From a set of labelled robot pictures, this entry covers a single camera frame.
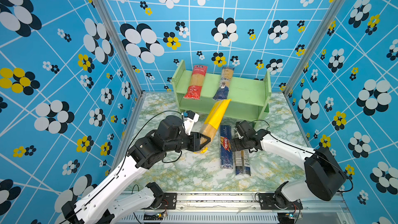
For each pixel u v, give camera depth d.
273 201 0.72
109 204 0.40
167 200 0.72
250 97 0.81
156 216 0.70
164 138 0.46
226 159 0.83
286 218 0.70
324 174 0.43
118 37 0.89
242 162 0.83
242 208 0.72
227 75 0.87
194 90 0.79
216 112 0.64
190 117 0.56
